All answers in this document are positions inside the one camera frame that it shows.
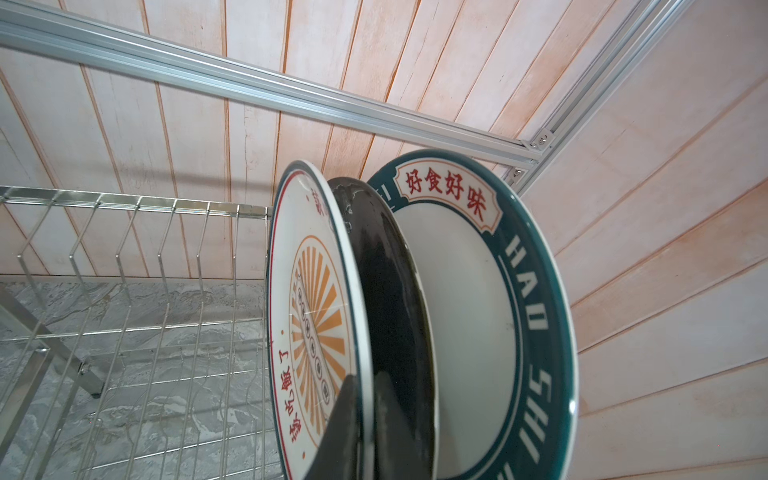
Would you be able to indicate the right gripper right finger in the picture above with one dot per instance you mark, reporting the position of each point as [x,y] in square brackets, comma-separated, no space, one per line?
[396,457]

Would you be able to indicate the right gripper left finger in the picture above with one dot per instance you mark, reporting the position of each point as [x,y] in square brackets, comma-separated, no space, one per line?
[337,455]

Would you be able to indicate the small orange sunburst plate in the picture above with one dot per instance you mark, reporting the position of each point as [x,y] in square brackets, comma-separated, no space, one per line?
[319,347]

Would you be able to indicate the black round plate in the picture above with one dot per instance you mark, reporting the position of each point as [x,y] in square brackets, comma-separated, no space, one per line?
[397,314]

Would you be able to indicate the white plate green lettered rim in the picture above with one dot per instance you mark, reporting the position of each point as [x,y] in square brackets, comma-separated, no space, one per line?
[501,324]

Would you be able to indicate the stainless steel dish rack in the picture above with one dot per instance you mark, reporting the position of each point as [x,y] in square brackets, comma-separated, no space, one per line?
[133,338]

